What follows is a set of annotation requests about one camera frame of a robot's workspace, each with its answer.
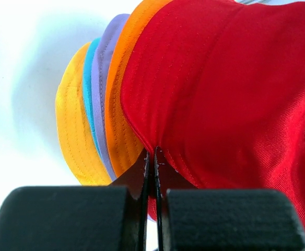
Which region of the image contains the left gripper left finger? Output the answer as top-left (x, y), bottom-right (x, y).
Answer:
top-left (111, 153), bottom-right (150, 250)

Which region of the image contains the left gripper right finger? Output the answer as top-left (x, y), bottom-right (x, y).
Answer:
top-left (154, 146), bottom-right (196, 250)

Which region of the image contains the orange bucket hat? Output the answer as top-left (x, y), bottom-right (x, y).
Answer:
top-left (104, 0), bottom-right (169, 177)

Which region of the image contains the yellow bucket hat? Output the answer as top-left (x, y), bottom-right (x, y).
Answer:
top-left (55, 42), bottom-right (111, 186)

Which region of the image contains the red hat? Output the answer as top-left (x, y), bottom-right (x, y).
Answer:
top-left (121, 1), bottom-right (305, 228)

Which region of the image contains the teal bucket hat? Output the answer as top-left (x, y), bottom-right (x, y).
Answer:
top-left (82, 37), bottom-right (109, 172)

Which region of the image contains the lavender bucket hat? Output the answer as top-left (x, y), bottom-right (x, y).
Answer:
top-left (91, 14), bottom-right (130, 181)

